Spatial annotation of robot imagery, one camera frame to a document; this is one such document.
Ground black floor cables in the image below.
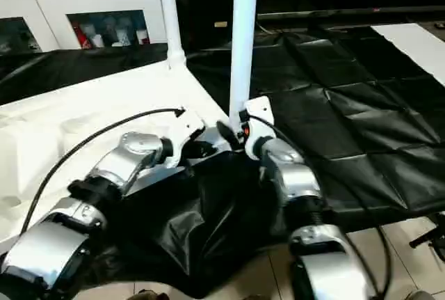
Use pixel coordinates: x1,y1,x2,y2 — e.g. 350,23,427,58
409,213,445,262

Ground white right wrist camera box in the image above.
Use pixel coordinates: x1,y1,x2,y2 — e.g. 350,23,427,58
241,96,276,159

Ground black table mat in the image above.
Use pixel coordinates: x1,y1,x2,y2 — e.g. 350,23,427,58
0,27,445,297

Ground white flat sheet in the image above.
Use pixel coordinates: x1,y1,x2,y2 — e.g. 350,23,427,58
370,23,445,88

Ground white glass-door cabinet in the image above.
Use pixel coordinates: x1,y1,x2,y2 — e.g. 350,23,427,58
0,0,169,54

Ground white plastic table top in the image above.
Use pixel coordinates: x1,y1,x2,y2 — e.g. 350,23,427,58
0,60,244,242

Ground white plastic table leg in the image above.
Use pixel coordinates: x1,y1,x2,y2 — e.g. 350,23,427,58
157,0,187,68
228,0,260,128

